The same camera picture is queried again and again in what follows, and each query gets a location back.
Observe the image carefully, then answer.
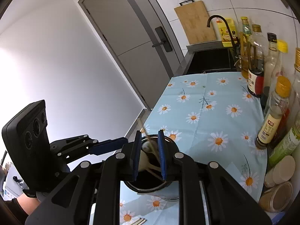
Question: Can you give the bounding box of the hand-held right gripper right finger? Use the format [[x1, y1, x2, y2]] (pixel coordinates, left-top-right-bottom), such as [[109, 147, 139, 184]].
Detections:
[[157, 129, 272, 225]]

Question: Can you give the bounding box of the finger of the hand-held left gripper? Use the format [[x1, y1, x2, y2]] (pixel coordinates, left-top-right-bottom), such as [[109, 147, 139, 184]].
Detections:
[[50, 134, 129, 157], [58, 152, 95, 167]]

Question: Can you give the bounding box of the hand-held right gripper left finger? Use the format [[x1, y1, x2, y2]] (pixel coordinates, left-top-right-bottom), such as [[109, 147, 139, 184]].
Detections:
[[26, 130, 142, 225]]

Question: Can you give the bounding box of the cream spoon with bear print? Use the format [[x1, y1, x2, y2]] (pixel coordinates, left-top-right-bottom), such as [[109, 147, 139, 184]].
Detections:
[[140, 151, 163, 173]]

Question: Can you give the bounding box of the black cylindrical utensil holder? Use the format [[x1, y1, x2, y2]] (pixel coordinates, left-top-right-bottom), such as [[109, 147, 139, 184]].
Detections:
[[120, 133, 181, 202]]

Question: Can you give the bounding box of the person's left forearm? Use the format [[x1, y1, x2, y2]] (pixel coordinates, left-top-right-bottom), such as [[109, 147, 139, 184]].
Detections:
[[0, 192, 41, 225]]

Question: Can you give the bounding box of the blue daisy print tablecloth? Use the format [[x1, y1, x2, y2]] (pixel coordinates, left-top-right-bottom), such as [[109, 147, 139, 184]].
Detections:
[[119, 71, 269, 225]]

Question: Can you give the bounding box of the dark kitchen sink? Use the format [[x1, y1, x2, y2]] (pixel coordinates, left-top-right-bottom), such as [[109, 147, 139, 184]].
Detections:
[[187, 47, 237, 75]]

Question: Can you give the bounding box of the grey door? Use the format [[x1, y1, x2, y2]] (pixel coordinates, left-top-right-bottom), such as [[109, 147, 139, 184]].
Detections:
[[78, 0, 188, 110]]

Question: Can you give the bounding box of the white lid spice jar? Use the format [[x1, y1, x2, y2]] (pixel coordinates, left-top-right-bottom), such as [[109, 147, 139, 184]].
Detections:
[[265, 156, 296, 188]]

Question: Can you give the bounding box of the brown spice jar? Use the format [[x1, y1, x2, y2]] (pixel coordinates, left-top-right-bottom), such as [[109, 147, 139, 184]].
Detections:
[[258, 181, 293, 212]]

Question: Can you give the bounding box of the wooden cutting board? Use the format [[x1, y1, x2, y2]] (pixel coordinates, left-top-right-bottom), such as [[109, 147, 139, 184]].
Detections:
[[174, 0, 217, 45]]

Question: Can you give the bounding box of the yellow dish soap bottle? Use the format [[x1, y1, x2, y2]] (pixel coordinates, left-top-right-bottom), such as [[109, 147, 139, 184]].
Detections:
[[217, 17, 236, 48]]

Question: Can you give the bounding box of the cluster of condiment bottles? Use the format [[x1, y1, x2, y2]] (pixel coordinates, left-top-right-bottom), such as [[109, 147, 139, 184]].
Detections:
[[238, 16, 300, 167]]

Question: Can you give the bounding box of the black curved faucet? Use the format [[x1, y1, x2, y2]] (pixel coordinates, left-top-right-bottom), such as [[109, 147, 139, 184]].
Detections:
[[207, 15, 238, 52]]

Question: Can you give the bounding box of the black door lock handle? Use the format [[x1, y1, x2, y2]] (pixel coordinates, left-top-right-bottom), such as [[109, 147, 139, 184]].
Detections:
[[152, 26, 173, 52]]

